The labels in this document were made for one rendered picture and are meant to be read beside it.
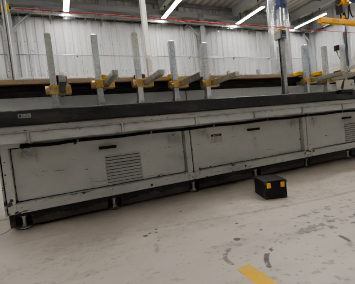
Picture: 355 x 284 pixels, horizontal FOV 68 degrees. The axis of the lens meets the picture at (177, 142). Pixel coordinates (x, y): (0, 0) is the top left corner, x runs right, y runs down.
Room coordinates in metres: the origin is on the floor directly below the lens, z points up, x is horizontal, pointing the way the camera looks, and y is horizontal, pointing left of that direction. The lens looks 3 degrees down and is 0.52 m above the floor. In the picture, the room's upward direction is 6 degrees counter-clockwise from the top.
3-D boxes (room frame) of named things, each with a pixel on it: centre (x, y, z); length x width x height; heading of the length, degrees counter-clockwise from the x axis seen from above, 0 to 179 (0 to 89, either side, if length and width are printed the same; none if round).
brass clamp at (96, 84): (1.62, 0.41, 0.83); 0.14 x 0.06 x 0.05; 114
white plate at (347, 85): (2.48, -1.61, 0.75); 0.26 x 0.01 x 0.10; 114
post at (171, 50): (1.81, -0.03, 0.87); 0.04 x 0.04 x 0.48; 24
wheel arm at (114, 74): (1.55, 0.36, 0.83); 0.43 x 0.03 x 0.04; 24
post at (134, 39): (1.71, 0.20, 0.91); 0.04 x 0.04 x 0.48; 24
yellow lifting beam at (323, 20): (6.55, -4.33, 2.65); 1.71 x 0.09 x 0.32; 114
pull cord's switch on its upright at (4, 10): (2.41, 1.39, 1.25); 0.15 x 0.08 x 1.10; 114
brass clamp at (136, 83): (1.72, 0.18, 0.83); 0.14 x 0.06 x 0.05; 114
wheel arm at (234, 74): (1.85, -0.33, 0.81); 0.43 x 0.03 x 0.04; 24
